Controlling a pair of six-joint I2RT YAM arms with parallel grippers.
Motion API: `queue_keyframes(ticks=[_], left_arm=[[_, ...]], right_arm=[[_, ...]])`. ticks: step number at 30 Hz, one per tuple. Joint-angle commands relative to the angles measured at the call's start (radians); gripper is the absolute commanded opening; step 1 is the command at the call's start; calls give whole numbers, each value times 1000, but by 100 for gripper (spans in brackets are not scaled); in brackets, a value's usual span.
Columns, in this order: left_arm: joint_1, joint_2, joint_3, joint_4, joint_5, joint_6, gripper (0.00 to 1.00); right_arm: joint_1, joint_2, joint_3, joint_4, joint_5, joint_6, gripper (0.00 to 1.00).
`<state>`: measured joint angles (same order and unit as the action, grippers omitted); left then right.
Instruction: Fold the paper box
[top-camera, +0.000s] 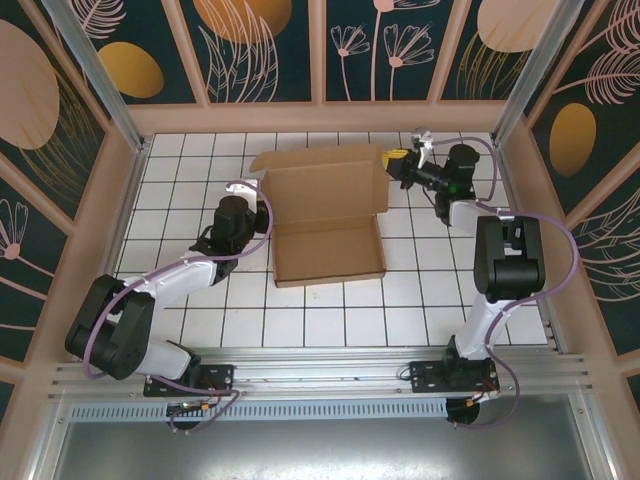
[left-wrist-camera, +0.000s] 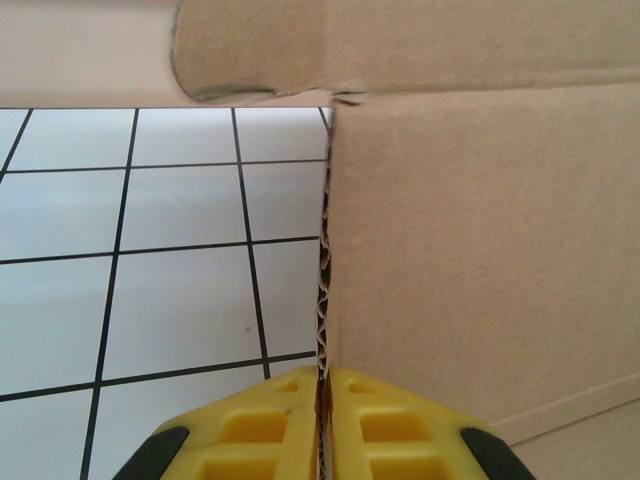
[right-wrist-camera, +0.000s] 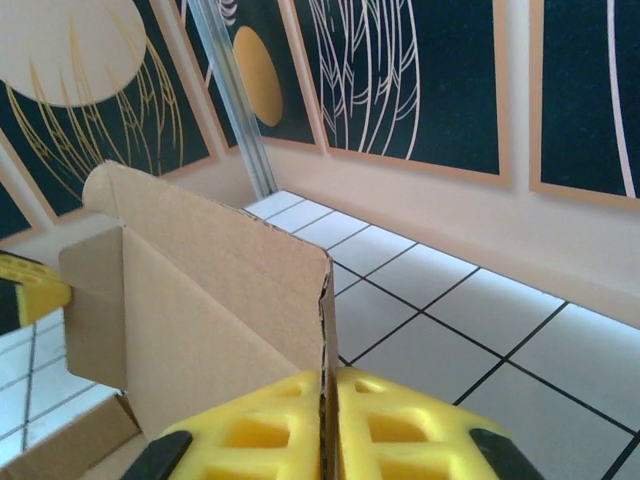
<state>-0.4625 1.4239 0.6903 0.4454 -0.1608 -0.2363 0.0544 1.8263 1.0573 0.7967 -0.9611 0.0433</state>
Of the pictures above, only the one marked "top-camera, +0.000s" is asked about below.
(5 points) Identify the brown cardboard box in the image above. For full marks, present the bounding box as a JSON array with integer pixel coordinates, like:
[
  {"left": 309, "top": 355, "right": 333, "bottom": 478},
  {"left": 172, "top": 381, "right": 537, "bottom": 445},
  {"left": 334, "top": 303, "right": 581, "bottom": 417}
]
[{"left": 248, "top": 143, "right": 389, "bottom": 289}]

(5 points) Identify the grey metal sheet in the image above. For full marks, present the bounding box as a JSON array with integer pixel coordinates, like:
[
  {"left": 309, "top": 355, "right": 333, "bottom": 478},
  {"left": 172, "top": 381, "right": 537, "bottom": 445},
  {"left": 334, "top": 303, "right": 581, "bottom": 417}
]
[{"left": 29, "top": 393, "right": 619, "bottom": 480}]

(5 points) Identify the aluminium corner post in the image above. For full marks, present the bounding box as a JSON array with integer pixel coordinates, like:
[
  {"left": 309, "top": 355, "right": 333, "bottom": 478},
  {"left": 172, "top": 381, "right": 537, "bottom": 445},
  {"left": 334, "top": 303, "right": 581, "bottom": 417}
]
[
  {"left": 490, "top": 0, "right": 601, "bottom": 147},
  {"left": 39, "top": 0, "right": 152, "bottom": 154}
]

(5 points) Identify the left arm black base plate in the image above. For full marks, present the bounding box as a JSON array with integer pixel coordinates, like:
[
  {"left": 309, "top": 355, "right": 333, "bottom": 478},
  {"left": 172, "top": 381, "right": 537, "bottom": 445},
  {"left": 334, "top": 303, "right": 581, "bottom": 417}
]
[{"left": 143, "top": 363, "right": 236, "bottom": 399}]

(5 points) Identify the aluminium mounting rail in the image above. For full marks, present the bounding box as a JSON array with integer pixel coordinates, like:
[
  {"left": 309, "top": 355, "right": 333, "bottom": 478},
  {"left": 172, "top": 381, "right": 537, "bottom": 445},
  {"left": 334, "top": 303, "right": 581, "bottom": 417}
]
[{"left": 47, "top": 344, "right": 599, "bottom": 401}]

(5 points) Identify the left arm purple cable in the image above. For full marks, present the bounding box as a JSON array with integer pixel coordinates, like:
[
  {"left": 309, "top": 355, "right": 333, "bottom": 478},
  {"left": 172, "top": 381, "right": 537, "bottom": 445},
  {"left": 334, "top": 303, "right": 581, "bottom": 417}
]
[{"left": 82, "top": 178, "right": 277, "bottom": 437}]

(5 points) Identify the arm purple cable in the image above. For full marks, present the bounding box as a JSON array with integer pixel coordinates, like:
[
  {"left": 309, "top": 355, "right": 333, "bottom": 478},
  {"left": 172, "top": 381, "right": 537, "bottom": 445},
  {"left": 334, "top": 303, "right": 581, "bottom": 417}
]
[
  {"left": 433, "top": 134, "right": 581, "bottom": 431},
  {"left": 82, "top": 178, "right": 277, "bottom": 437}
]

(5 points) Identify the aluminium side rail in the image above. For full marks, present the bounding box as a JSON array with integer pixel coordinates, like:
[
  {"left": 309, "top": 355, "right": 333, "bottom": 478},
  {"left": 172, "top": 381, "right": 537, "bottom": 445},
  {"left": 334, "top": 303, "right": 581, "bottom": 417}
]
[{"left": 543, "top": 319, "right": 569, "bottom": 354}]

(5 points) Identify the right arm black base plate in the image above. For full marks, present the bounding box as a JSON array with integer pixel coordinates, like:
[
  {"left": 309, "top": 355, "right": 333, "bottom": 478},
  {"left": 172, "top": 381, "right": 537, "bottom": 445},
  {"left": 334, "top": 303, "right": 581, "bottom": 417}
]
[{"left": 408, "top": 359, "right": 501, "bottom": 397}]

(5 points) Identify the slotted grey cable duct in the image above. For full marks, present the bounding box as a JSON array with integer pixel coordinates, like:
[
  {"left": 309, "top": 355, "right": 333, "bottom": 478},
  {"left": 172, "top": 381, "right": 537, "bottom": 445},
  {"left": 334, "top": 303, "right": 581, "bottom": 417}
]
[{"left": 69, "top": 397, "right": 450, "bottom": 422}]

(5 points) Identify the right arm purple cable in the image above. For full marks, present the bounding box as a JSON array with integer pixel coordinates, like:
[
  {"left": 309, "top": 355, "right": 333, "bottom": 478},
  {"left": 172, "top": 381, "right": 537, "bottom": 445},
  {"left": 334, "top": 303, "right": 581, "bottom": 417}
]
[{"left": 433, "top": 134, "right": 581, "bottom": 431}]

